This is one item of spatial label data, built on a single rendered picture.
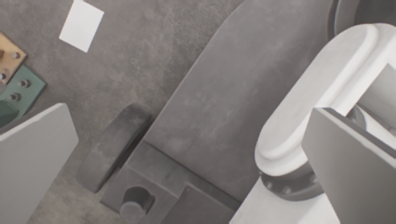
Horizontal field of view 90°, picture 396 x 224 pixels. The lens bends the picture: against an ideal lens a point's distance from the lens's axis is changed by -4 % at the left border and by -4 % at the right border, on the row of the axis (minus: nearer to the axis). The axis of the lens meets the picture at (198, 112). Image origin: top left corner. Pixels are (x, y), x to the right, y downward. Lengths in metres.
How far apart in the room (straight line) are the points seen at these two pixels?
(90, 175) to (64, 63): 0.31
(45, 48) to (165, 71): 0.30
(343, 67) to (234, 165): 0.24
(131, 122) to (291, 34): 0.31
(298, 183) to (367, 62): 0.14
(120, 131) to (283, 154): 0.26
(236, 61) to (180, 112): 0.13
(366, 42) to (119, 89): 0.48
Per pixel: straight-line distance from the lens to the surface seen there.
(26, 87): 0.65
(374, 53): 0.26
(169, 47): 0.53
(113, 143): 0.38
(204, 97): 0.35
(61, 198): 0.73
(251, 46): 0.36
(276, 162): 0.24
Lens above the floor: 0.52
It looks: 79 degrees down
